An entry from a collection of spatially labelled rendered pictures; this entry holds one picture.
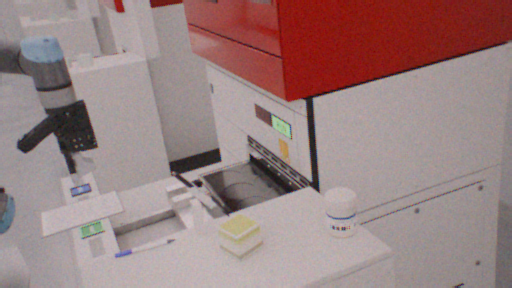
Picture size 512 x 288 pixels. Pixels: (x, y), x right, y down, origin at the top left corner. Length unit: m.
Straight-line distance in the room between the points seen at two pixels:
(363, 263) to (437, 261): 0.76
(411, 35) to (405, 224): 0.60
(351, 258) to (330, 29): 0.56
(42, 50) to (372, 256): 0.83
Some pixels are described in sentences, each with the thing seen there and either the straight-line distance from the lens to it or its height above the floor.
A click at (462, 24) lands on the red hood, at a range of 1.55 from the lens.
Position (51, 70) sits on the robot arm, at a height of 1.39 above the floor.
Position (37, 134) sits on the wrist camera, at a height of 1.25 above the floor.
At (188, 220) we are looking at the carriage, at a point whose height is 0.88.
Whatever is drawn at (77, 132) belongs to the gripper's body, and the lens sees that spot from 1.24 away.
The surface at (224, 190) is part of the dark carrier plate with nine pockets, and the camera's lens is 1.55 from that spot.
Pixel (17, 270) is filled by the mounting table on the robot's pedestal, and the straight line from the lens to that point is 1.62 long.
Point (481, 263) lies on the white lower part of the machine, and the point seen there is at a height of 0.45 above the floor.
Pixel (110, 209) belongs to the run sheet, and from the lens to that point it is 1.46.
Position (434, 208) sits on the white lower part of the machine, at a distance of 1.72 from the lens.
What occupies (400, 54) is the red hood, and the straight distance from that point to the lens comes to 1.43.
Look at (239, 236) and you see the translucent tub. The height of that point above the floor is 1.03.
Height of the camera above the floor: 1.63
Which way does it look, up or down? 23 degrees down
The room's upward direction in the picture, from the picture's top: 7 degrees counter-clockwise
